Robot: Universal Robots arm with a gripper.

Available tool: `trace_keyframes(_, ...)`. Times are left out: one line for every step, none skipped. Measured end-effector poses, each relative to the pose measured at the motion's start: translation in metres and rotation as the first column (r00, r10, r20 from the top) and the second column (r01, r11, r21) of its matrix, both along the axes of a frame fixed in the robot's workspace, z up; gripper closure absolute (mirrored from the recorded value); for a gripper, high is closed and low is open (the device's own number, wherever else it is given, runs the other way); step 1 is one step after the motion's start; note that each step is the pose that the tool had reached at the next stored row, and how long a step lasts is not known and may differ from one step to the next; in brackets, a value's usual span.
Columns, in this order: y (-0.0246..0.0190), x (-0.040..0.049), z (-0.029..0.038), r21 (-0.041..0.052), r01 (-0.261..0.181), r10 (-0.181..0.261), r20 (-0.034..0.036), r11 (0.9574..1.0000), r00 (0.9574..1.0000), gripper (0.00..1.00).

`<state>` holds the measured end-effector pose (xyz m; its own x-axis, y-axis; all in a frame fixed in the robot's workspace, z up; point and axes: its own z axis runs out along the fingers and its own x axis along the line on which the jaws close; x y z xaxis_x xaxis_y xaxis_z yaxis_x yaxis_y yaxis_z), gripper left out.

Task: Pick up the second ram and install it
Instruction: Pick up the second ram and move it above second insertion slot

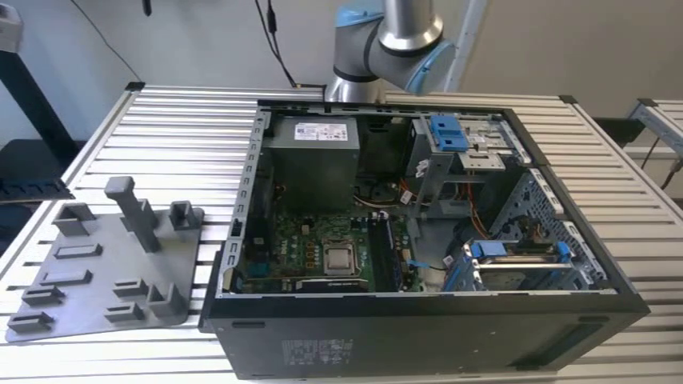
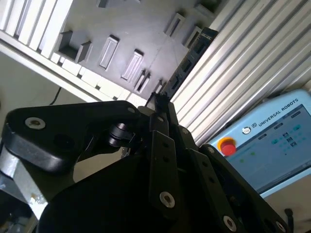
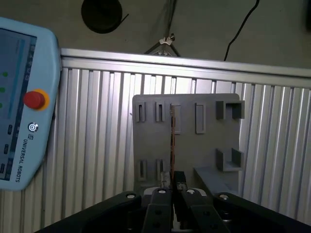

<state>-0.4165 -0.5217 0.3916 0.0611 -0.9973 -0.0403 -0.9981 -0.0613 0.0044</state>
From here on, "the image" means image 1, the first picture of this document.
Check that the grey metal drive bay bracket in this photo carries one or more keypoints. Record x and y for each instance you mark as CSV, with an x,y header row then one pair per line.
x,y
435,180

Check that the white label tag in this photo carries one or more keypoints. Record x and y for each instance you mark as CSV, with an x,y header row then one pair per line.
x,y
423,168

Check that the blue plastic drive carrier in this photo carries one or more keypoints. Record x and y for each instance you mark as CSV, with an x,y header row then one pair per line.
x,y
446,132

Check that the grey plastic parts rack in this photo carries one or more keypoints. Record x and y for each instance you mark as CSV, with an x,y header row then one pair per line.
x,y
107,260

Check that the black RAM stick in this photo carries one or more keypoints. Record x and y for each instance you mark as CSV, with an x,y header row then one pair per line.
x,y
32,191

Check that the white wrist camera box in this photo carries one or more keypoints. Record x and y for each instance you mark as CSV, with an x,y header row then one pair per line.
x,y
10,30

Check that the green motherboard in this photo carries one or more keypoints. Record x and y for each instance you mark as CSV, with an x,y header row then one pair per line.
x,y
299,244

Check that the black background box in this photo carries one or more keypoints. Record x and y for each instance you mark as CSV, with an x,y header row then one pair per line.
x,y
619,130

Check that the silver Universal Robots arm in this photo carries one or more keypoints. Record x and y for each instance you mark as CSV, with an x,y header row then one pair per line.
x,y
395,36

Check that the grey power supply unit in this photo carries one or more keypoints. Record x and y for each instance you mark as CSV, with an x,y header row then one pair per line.
x,y
313,176

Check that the dark black chair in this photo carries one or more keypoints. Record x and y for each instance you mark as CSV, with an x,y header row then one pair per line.
x,y
32,160

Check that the black hanging stick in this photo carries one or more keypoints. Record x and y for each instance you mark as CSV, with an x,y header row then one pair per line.
x,y
147,7

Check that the disk bay with blue rails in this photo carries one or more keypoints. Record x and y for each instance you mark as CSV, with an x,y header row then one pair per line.
x,y
523,262

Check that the black card with white print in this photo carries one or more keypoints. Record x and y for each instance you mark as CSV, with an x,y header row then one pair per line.
x,y
331,285

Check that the black slanted post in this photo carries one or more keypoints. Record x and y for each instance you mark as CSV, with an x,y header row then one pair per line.
x,y
32,100

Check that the silver CPU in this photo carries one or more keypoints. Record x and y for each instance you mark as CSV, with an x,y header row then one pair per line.
x,y
339,261

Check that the black open PC case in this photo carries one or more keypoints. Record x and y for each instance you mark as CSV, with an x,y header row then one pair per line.
x,y
374,332

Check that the metal slat side table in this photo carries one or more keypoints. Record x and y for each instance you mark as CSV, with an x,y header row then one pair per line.
x,y
662,120

